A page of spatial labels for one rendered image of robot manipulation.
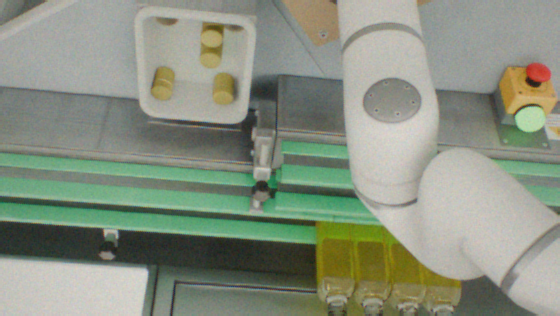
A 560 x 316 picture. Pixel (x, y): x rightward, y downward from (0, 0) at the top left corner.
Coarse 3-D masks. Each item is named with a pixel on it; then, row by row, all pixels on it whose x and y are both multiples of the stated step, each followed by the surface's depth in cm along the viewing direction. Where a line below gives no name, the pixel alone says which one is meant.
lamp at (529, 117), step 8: (528, 104) 109; (536, 104) 109; (520, 112) 109; (528, 112) 108; (536, 112) 108; (520, 120) 109; (528, 120) 108; (536, 120) 108; (544, 120) 109; (520, 128) 110; (528, 128) 109; (536, 128) 109
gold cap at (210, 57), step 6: (222, 42) 106; (204, 48) 104; (210, 48) 104; (216, 48) 104; (204, 54) 103; (210, 54) 103; (216, 54) 103; (204, 60) 104; (210, 60) 104; (216, 60) 104; (204, 66) 105; (210, 66) 105; (216, 66) 105
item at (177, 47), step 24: (144, 24) 97; (192, 24) 104; (240, 24) 95; (144, 48) 99; (168, 48) 108; (192, 48) 108; (240, 48) 108; (144, 72) 103; (192, 72) 112; (216, 72) 112; (240, 72) 110; (144, 96) 107; (192, 96) 112; (240, 96) 109; (192, 120) 111; (216, 120) 111; (240, 120) 111
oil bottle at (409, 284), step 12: (396, 240) 111; (396, 252) 110; (408, 252) 110; (396, 264) 109; (408, 264) 109; (420, 264) 109; (396, 276) 107; (408, 276) 107; (420, 276) 108; (396, 288) 106; (408, 288) 106; (420, 288) 106; (396, 300) 107; (408, 300) 106; (420, 300) 106
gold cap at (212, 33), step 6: (204, 24) 101; (210, 24) 100; (216, 24) 100; (222, 24) 102; (204, 30) 100; (210, 30) 100; (216, 30) 100; (222, 30) 101; (204, 36) 100; (210, 36) 100; (216, 36) 100; (222, 36) 101; (204, 42) 101; (210, 42) 101; (216, 42) 101
